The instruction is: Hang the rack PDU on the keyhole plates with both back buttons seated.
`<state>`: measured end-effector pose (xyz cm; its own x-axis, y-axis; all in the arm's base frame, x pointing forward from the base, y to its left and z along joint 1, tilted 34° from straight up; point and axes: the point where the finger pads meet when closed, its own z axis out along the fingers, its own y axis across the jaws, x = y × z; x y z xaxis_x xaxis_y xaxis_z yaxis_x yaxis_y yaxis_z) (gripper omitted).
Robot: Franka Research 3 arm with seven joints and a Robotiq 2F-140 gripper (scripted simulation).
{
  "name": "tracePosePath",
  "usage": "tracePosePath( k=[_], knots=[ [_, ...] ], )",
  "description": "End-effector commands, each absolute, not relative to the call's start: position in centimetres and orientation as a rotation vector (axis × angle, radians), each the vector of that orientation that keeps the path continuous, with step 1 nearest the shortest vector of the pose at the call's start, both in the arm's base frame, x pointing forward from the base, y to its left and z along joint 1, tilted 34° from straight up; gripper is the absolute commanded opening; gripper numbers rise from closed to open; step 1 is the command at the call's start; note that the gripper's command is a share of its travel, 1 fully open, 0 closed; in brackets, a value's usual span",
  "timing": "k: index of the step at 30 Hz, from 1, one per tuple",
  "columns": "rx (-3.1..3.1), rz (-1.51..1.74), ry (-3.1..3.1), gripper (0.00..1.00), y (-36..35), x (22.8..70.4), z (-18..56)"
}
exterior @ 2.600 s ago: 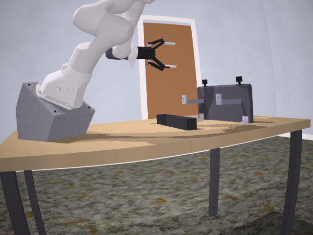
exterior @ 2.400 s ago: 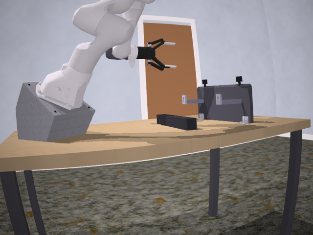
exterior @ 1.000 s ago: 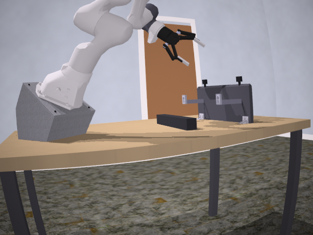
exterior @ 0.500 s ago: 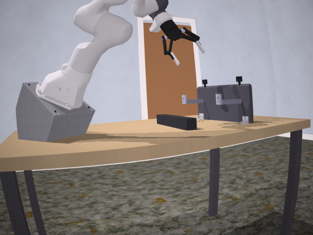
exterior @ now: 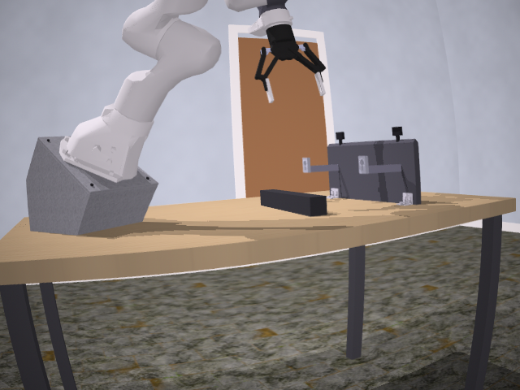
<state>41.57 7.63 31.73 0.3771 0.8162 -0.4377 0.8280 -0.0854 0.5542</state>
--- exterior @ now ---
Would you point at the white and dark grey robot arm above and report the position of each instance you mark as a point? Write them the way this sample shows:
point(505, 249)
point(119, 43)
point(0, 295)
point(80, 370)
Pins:
point(111, 144)

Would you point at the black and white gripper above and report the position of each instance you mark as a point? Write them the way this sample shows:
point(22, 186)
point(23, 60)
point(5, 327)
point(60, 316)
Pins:
point(284, 47)

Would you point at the black rectangular bar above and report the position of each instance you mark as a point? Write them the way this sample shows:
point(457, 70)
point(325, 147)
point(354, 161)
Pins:
point(298, 203)

